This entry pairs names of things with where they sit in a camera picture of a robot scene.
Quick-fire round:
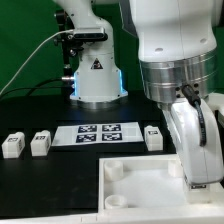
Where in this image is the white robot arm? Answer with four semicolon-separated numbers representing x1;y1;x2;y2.
54;0;224;185

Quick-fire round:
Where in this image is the white square tabletop part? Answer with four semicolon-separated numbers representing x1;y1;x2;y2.
98;155;224;212

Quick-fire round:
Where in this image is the white L-shaped corner fence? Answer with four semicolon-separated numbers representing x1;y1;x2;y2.
0;203;224;224

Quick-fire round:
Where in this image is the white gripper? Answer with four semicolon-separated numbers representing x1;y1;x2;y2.
162;101;224;185

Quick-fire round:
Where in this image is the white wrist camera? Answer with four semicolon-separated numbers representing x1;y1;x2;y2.
206;92;224;129

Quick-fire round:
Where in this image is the white sheet with markers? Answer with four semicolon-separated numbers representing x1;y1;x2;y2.
52;122;143;147

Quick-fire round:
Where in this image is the white cable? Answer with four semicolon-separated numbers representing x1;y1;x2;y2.
0;29;75;96

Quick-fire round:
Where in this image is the black cable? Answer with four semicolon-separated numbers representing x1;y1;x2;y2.
0;78;73;101

